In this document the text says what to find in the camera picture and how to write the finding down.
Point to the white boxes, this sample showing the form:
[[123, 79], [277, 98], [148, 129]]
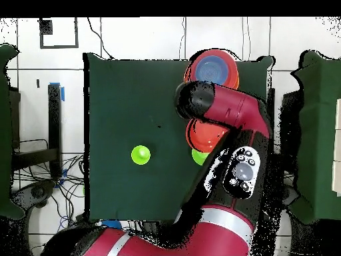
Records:
[[337, 160]]

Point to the green plastic bowl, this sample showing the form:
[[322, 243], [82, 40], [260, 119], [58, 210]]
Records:
[[198, 157]]

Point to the green plastic cup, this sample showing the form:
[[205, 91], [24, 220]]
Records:
[[140, 155]]

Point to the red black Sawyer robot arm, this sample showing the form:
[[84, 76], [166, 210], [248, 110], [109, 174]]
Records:
[[234, 106]]

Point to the dark green tablecloth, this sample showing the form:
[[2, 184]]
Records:
[[120, 106]]

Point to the black office chair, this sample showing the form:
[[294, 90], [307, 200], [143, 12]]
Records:
[[34, 193]]

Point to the red plastic bowl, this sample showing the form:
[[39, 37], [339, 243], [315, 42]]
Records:
[[231, 72], [205, 136]]

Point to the blue plastic cup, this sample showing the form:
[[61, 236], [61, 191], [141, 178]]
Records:
[[113, 224]]

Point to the green covered side table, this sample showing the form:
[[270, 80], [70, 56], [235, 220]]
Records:
[[317, 133], [5, 133]]

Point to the small blue plastic bowl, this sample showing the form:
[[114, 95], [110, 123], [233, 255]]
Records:
[[210, 70]]

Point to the black metal stand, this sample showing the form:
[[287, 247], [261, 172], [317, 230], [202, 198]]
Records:
[[54, 120]]

